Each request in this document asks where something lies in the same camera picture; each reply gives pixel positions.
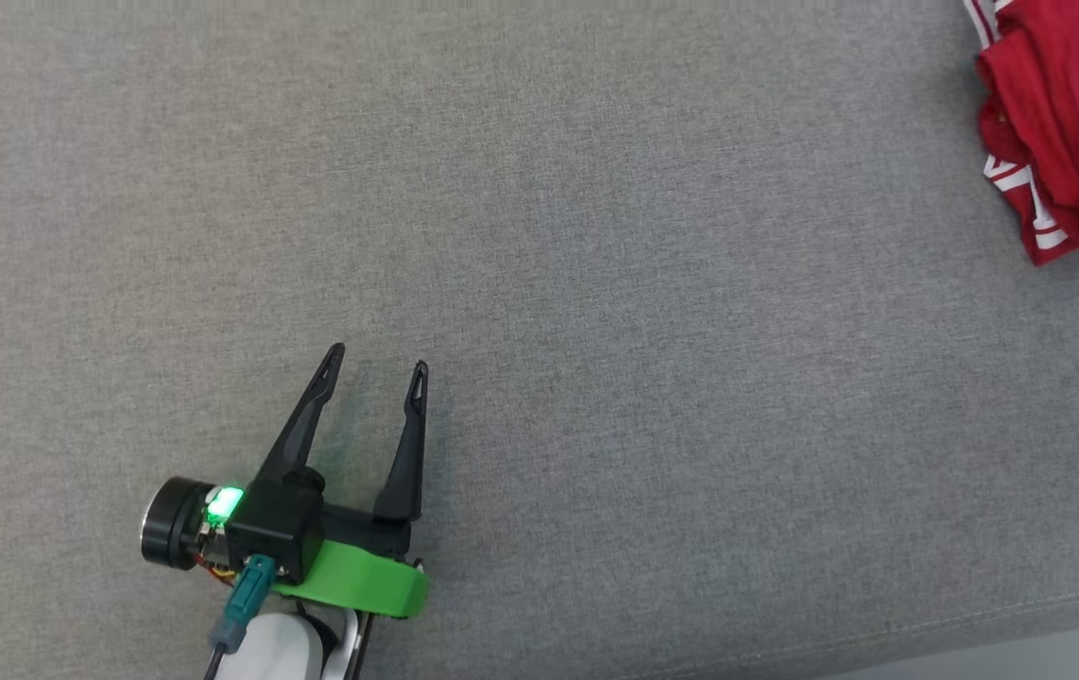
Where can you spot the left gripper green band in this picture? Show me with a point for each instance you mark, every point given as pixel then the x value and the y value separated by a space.
pixel 360 581

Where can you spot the red basketball jersey white sleeves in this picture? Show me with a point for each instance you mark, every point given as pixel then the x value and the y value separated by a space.
pixel 1078 104

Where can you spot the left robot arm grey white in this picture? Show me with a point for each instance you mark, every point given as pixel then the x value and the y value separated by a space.
pixel 275 652

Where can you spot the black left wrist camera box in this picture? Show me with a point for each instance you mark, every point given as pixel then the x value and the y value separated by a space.
pixel 275 529

